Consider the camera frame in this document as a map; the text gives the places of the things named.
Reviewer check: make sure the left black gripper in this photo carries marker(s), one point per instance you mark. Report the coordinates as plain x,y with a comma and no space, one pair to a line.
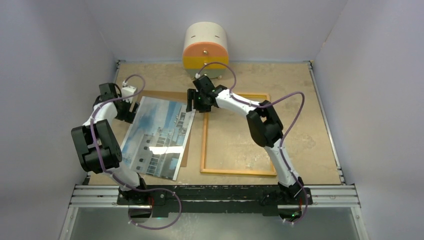
128,116

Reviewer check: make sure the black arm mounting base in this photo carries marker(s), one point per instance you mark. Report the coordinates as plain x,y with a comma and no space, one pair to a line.
267,200

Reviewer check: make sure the brown frame backing board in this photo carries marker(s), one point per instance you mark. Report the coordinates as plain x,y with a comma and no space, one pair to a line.
159,95

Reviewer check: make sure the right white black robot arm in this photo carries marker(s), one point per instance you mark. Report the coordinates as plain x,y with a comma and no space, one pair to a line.
264,124

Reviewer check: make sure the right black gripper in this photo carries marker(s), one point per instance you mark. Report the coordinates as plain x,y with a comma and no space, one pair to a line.
193,94

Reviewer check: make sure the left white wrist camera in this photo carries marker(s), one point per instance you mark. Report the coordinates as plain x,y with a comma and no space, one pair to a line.
128,92

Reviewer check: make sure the building photo print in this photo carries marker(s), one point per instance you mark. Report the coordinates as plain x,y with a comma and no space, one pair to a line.
159,136

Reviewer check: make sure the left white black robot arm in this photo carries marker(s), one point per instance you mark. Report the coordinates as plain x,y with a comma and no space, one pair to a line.
95,143

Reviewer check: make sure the round three-drawer mini cabinet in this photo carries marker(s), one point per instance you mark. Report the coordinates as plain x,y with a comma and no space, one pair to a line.
205,42

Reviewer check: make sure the aluminium rail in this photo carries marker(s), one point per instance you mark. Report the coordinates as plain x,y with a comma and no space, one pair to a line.
323,196

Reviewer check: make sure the yellow wooden picture frame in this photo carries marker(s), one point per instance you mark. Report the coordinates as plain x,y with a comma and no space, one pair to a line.
227,147

